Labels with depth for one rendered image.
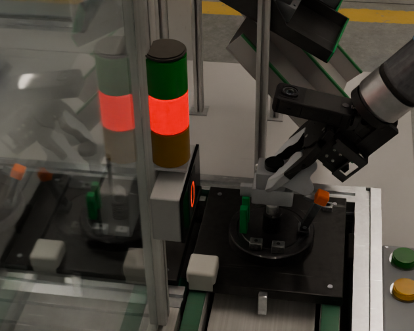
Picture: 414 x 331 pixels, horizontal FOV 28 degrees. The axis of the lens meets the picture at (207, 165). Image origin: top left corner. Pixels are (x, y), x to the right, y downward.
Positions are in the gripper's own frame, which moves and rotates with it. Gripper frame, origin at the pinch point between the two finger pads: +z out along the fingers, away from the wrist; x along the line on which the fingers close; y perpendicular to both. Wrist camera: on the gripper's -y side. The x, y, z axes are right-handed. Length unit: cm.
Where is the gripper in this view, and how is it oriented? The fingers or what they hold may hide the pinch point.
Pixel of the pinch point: (270, 172)
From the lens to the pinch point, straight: 127.7
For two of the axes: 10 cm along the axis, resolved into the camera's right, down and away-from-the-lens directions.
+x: 1.6, -6.0, 7.8
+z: -6.2, 5.5, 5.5
